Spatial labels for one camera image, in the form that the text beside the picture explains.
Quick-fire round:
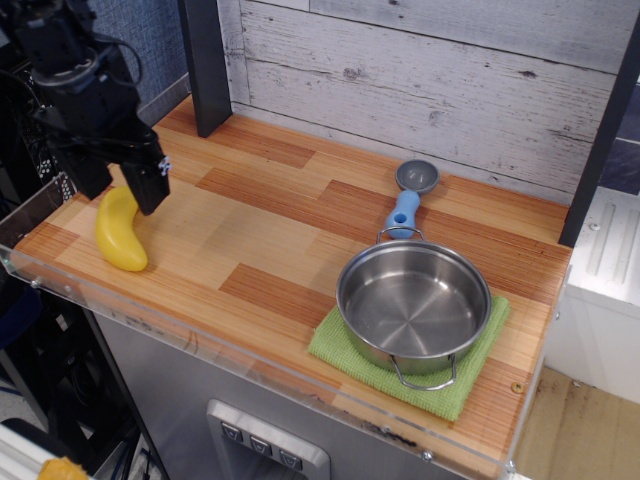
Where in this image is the green cloth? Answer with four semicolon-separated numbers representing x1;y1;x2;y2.
308;296;510;421

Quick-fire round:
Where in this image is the stainless steel pot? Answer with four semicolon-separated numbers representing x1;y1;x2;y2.
336;236;492;391

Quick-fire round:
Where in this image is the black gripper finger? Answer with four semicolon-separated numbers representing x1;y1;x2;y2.
120;159;171;215
59;151;112;200

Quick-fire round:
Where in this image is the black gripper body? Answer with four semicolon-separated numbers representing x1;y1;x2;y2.
29;47;165;168

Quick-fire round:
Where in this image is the white ridged side counter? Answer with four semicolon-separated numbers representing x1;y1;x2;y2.
545;187;639;403

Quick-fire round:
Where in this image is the yellow black object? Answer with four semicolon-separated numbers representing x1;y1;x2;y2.
37;457;91;480

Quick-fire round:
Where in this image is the dark grey right post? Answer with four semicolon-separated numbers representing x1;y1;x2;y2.
558;18;639;248

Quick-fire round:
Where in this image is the dark grey left post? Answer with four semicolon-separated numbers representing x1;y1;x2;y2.
178;0;232;138

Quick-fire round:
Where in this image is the silver dispenser button panel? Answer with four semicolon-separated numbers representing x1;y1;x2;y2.
206;399;331;479

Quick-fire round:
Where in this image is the silver toy fridge cabinet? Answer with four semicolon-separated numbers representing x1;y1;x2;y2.
96;315;459;479

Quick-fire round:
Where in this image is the dark grey post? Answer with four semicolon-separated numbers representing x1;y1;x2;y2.
178;0;232;138
558;18;639;248

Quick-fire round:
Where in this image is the yellow toy banana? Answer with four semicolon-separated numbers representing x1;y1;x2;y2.
95;186;148;272

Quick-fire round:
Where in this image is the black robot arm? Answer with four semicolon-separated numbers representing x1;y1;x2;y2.
1;1;170;215

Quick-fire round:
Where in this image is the clear acrylic guard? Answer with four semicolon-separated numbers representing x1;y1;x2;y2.
0;74;574;480

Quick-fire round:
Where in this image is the blue grey toy scoop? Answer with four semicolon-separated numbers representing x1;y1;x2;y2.
384;160;440;239

